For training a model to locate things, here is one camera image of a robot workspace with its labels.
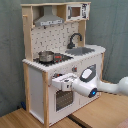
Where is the black toy stovetop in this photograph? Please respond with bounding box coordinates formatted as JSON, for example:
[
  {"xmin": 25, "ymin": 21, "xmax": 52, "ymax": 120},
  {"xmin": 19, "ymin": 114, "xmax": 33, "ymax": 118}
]
[{"xmin": 34, "ymin": 53, "xmax": 71, "ymax": 67}]

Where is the wooden toy kitchen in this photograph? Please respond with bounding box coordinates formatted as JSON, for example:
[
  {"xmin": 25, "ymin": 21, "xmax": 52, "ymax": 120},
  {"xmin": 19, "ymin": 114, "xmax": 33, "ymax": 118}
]
[{"xmin": 22, "ymin": 2, "xmax": 105, "ymax": 127}]

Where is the white microwave door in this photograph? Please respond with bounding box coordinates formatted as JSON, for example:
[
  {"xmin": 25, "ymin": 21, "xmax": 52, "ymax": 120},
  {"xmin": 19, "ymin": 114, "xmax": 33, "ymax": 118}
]
[{"xmin": 66, "ymin": 3, "xmax": 90, "ymax": 22}]

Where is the grey toy sink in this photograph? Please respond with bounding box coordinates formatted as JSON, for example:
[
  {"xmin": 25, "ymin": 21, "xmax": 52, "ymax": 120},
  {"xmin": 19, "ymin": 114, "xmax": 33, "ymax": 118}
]
[{"xmin": 66, "ymin": 47, "xmax": 94, "ymax": 56}]

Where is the grey range hood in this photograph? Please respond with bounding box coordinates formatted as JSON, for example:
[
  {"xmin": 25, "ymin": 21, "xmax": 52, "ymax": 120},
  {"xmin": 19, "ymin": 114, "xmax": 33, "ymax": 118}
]
[{"xmin": 35, "ymin": 5, "xmax": 64, "ymax": 27}]

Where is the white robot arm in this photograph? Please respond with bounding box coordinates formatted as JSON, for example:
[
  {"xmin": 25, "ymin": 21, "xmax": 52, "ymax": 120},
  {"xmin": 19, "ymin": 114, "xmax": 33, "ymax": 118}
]
[{"xmin": 52, "ymin": 65, "xmax": 128, "ymax": 98}]

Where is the white cabinet door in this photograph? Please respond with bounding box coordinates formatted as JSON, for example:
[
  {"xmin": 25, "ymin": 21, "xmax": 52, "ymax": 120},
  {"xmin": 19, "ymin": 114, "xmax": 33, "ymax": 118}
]
[{"xmin": 79, "ymin": 55, "xmax": 102, "ymax": 106}]

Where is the right red stove knob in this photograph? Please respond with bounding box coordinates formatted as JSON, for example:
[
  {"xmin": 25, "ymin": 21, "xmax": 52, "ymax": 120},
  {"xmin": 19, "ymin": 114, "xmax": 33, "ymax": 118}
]
[{"xmin": 72, "ymin": 66, "xmax": 77, "ymax": 72}]

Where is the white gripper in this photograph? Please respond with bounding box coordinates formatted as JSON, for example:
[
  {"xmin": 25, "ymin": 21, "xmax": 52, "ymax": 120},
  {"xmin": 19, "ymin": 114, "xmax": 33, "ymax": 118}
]
[{"xmin": 52, "ymin": 73, "xmax": 77, "ymax": 91}]

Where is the metal toy pot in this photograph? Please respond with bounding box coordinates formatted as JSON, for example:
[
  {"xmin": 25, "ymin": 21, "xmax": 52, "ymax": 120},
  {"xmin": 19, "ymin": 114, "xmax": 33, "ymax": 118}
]
[{"xmin": 38, "ymin": 51, "xmax": 54, "ymax": 62}]

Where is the white oven door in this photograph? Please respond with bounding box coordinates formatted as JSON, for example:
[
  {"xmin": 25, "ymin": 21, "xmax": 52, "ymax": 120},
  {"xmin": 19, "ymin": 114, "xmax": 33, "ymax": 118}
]
[{"xmin": 55, "ymin": 90, "xmax": 74, "ymax": 115}]

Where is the black toy faucet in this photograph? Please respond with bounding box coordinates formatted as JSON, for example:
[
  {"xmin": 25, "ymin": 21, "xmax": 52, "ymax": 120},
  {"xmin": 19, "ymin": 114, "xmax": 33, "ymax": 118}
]
[{"xmin": 67, "ymin": 33, "xmax": 83, "ymax": 49}]

